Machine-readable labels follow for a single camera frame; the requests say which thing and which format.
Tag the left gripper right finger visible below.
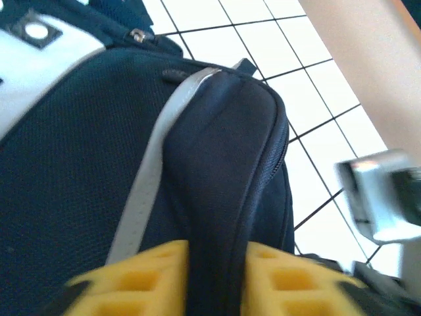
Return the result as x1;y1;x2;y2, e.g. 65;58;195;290
243;242;389;316

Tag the navy blue backpack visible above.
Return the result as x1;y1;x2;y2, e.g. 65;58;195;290
0;0;295;316

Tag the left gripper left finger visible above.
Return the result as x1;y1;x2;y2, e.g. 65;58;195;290
42;240;189;316

